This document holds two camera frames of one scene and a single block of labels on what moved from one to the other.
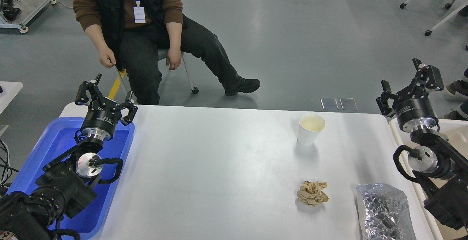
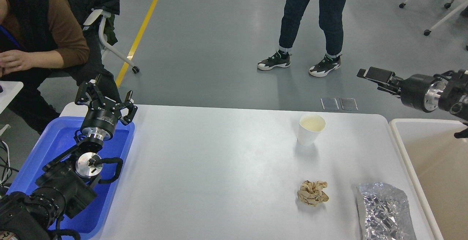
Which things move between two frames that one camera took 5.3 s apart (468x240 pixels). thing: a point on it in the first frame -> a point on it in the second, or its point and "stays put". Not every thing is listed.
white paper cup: (309, 126) stays put
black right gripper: (413, 109) -> (420, 91)
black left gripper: (103, 114) stays put
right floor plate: (348, 103) stays put
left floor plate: (329, 103) stays put
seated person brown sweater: (135, 21) -> (44, 46)
